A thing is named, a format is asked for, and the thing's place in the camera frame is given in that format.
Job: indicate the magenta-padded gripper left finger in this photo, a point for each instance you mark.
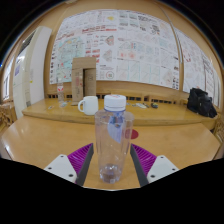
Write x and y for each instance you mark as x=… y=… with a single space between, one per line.
x=60 y=165

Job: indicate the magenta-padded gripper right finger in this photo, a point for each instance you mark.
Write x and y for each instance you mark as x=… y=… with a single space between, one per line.
x=162 y=166

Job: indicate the clear white-capped water bottle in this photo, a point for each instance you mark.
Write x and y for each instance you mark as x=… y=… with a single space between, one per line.
x=111 y=150

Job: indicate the flat round red coaster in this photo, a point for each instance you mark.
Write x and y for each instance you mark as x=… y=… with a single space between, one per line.
x=135 y=134

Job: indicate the small dark tape measure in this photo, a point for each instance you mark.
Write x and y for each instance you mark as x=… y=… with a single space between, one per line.
x=154 y=105

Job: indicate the small white paper item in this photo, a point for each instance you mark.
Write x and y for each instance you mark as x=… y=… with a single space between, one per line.
x=141 y=105

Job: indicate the white ceramic mug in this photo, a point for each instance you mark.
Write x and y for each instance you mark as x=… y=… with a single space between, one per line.
x=90 y=105

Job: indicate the small clear red-labelled bottle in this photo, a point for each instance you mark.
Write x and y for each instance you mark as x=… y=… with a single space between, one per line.
x=60 y=91

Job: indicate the black bag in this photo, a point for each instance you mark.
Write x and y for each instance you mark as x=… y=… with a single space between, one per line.
x=200 y=101

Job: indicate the brown cardboard box structure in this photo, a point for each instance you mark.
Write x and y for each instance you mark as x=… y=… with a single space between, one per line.
x=83 y=66

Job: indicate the white door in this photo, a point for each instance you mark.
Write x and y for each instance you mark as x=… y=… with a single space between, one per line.
x=36 y=66

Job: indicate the narrow wall poster panel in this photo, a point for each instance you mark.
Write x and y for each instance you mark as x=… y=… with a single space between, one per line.
x=196 y=63

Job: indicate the large wall poster panel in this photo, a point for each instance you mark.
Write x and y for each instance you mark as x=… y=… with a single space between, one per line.
x=133 y=46

